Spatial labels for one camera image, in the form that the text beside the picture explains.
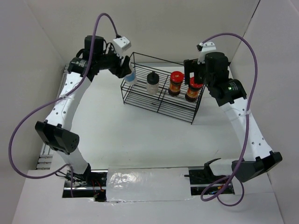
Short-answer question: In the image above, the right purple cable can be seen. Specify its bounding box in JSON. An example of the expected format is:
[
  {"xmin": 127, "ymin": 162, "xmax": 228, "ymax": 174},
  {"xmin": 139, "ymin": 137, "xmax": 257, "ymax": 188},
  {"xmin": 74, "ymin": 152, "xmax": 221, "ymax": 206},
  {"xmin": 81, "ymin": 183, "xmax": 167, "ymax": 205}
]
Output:
[{"xmin": 200, "ymin": 32, "xmax": 257, "ymax": 207}]

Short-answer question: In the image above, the aluminium rail frame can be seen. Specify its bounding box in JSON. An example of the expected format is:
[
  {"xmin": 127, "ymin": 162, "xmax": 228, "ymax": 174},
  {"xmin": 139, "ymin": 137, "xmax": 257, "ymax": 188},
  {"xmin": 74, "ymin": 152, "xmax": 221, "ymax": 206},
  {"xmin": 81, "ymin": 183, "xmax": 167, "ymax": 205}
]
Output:
[{"xmin": 35, "ymin": 62, "xmax": 231, "ymax": 170}]

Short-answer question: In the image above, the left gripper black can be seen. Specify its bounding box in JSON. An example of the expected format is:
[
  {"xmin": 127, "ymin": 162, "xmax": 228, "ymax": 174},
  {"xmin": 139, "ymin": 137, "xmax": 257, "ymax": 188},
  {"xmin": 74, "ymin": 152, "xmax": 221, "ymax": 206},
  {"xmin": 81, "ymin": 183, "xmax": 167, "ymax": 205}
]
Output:
[{"xmin": 96, "ymin": 42, "xmax": 131, "ymax": 78}]

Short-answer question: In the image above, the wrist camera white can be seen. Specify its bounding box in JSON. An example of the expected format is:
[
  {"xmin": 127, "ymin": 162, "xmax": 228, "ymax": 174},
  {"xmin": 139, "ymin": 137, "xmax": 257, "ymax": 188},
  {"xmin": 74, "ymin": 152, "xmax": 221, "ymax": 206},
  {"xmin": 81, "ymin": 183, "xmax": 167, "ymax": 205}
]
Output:
[
  {"xmin": 197, "ymin": 42, "xmax": 216, "ymax": 64},
  {"xmin": 112, "ymin": 37, "xmax": 131, "ymax": 57}
]

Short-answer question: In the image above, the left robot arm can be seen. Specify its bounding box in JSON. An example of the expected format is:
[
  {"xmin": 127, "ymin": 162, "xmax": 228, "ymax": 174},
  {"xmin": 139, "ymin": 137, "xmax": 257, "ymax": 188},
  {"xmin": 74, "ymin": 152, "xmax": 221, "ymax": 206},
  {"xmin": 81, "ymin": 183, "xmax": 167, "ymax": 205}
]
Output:
[{"xmin": 35, "ymin": 35, "xmax": 132, "ymax": 186}]

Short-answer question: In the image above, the purple cable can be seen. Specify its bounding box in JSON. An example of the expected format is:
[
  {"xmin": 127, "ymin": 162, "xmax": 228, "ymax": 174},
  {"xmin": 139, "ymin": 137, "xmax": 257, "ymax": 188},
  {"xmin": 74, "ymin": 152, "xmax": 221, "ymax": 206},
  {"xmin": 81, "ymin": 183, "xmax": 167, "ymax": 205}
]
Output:
[
  {"xmin": 200, "ymin": 32, "xmax": 257, "ymax": 207},
  {"xmin": 8, "ymin": 13, "xmax": 121, "ymax": 199}
]

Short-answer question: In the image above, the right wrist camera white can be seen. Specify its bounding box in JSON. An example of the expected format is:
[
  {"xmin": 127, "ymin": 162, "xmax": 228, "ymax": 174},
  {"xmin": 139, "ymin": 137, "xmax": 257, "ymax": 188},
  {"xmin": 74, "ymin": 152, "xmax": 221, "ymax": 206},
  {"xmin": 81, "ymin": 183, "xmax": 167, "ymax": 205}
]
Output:
[{"xmin": 197, "ymin": 42, "xmax": 216, "ymax": 64}]

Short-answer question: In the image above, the red lid jar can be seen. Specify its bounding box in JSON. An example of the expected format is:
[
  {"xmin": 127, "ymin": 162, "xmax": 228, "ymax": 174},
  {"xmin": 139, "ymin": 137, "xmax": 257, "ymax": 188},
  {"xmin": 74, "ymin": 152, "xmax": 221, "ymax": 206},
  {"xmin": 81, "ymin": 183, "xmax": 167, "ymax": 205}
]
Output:
[
  {"xmin": 185, "ymin": 77, "xmax": 203, "ymax": 102},
  {"xmin": 168, "ymin": 71, "xmax": 184, "ymax": 97}
]

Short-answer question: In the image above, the white glossy tape sheet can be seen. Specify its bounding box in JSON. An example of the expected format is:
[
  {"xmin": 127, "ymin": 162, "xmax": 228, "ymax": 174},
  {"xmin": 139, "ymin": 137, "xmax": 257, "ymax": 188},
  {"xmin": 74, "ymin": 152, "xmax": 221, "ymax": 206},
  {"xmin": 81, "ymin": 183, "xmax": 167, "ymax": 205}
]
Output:
[{"xmin": 106, "ymin": 168, "xmax": 192, "ymax": 202}]

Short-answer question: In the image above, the silver lid blue label bottle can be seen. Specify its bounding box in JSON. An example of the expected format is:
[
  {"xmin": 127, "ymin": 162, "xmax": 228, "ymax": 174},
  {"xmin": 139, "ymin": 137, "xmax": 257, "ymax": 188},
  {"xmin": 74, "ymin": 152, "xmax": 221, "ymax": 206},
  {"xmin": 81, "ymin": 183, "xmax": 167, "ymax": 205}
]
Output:
[{"xmin": 123, "ymin": 67, "xmax": 137, "ymax": 86}]

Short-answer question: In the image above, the black wire rack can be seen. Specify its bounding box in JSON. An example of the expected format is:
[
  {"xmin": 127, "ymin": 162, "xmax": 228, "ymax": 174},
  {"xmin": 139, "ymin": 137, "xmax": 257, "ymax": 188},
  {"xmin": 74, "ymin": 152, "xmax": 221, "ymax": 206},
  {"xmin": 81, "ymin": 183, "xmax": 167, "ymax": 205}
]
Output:
[{"xmin": 121, "ymin": 52, "xmax": 205, "ymax": 124}]

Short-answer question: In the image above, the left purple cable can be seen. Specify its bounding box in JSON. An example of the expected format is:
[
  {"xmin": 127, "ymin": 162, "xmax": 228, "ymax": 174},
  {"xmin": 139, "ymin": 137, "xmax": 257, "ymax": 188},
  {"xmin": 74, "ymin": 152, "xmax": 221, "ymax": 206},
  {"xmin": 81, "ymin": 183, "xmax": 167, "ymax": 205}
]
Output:
[{"xmin": 8, "ymin": 13, "xmax": 121, "ymax": 199}]

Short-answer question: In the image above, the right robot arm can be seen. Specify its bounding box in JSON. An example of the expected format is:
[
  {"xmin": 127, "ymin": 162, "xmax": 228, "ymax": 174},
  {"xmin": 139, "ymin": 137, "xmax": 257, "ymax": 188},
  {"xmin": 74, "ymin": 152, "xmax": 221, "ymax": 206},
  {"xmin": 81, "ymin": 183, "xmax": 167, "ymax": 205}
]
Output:
[{"xmin": 184, "ymin": 52, "xmax": 283, "ymax": 182}]

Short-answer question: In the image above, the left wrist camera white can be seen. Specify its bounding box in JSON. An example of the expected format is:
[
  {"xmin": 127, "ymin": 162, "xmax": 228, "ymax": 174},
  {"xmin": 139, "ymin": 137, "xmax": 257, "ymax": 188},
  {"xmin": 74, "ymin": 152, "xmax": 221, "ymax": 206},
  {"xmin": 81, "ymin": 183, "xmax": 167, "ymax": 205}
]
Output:
[{"xmin": 112, "ymin": 37, "xmax": 131, "ymax": 57}]

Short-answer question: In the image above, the black lid white bottle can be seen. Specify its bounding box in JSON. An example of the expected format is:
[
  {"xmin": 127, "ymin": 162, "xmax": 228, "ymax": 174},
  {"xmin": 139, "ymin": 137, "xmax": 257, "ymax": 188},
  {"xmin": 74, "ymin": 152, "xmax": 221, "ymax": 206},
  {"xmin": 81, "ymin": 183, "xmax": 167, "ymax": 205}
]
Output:
[{"xmin": 147, "ymin": 71, "xmax": 159, "ymax": 95}]

